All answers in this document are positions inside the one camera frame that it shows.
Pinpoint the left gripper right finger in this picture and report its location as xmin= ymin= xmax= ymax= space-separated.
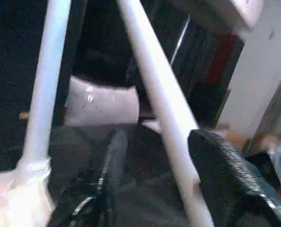
xmin=187 ymin=129 xmax=281 ymax=227

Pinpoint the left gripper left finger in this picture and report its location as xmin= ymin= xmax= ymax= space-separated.
xmin=50 ymin=129 xmax=130 ymax=227

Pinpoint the white plastic table top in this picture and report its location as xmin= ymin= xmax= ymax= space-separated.
xmin=0 ymin=163 xmax=56 ymax=227

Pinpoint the white plastic table leg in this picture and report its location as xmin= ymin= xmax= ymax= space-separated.
xmin=16 ymin=0 xmax=71 ymax=185
xmin=116 ymin=0 xmax=216 ymax=227

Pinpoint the black work mat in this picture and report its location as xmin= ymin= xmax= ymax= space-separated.
xmin=48 ymin=124 xmax=281 ymax=227

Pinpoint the grey printed pillow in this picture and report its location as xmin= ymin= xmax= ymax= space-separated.
xmin=64 ymin=75 xmax=141 ymax=126

